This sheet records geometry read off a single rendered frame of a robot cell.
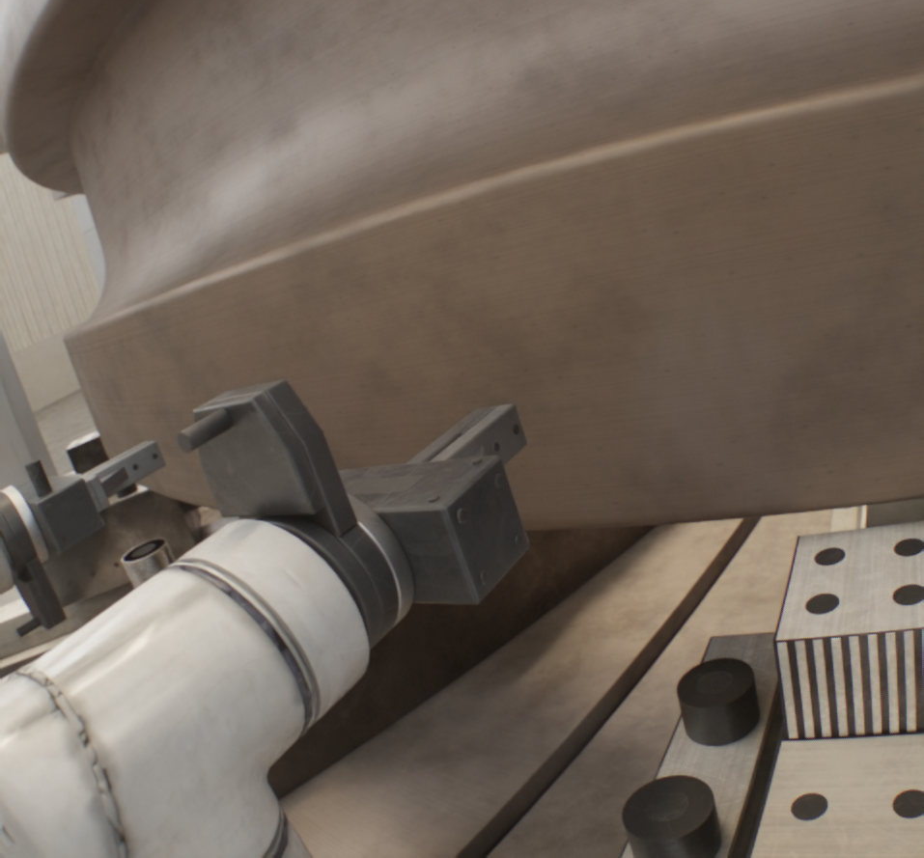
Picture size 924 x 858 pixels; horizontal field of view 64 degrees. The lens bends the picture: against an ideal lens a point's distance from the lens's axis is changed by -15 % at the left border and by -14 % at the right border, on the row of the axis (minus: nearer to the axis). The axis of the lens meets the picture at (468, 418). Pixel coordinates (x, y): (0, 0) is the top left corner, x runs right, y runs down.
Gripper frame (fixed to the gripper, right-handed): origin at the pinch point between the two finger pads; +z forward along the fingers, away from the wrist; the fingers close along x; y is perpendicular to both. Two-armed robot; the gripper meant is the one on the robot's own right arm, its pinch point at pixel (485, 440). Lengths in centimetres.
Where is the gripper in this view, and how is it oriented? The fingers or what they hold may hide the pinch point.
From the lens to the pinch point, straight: 48.4
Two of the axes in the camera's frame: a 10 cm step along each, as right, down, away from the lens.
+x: 8.1, -1.1, -5.7
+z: 4.9, -3.9, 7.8
